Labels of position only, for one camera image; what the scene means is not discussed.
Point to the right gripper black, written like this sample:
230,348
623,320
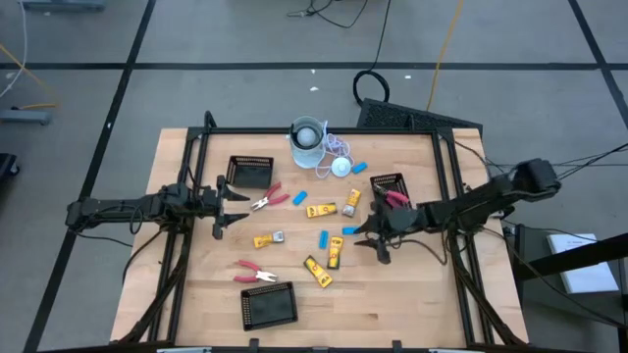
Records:
400,220

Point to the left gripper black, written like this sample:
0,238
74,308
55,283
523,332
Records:
208,203

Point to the yellow crayon box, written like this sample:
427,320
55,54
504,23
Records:
318,271
335,252
322,210

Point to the black slotted plastic basket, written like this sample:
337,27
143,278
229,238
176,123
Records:
250,174
392,177
270,306

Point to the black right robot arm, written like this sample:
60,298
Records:
490,196

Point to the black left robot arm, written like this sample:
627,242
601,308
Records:
122,206

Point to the white round puck device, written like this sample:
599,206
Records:
341,167

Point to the clear plastic pitcher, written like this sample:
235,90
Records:
306,158

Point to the white ball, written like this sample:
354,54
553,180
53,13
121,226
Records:
307,136

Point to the black perforated panel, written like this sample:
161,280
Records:
392,115

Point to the black beam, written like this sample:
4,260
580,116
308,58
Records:
579,255

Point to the white booklet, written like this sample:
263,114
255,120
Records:
589,282

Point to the grey furniture foot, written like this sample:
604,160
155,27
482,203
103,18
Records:
24,116
64,5

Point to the black caster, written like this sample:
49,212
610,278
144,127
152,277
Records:
6,166

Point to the black aluminium table frame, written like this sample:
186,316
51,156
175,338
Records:
245,130

